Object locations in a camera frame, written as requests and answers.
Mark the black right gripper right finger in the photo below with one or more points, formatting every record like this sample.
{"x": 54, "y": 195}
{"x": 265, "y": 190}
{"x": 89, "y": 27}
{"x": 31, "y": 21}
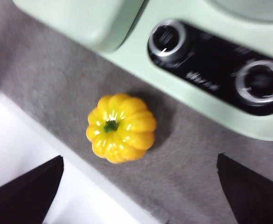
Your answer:
{"x": 257, "y": 193}

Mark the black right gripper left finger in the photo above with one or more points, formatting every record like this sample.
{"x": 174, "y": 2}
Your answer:
{"x": 22, "y": 198}

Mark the yellow toy pumpkin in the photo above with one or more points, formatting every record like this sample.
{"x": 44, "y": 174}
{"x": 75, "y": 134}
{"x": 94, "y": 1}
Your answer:
{"x": 121, "y": 128}

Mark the mint green hinged griddle lid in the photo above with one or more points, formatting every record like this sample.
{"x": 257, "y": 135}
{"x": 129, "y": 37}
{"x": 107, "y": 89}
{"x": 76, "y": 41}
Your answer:
{"x": 80, "y": 21}

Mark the mint green breakfast maker base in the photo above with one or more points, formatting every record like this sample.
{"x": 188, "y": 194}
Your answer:
{"x": 255, "y": 123}

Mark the dark grey felt mat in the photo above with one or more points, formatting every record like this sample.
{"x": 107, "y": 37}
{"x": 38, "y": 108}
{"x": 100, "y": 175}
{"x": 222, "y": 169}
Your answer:
{"x": 185, "y": 175}

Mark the silver control knob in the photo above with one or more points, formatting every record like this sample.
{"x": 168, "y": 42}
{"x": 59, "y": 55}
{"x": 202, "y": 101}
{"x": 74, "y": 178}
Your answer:
{"x": 168, "y": 40}
{"x": 258, "y": 82}

